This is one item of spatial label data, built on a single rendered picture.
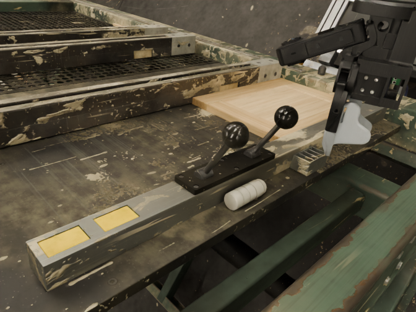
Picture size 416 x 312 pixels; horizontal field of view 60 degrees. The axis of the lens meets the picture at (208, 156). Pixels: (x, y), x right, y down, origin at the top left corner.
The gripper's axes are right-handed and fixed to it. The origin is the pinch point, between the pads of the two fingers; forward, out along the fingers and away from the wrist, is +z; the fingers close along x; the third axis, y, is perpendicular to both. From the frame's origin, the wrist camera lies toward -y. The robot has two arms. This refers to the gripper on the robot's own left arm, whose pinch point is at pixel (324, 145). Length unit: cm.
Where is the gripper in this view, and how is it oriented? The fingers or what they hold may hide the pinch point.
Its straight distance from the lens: 55.9
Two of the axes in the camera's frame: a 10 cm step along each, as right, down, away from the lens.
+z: -1.0, 8.7, 4.8
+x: 4.2, -4.0, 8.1
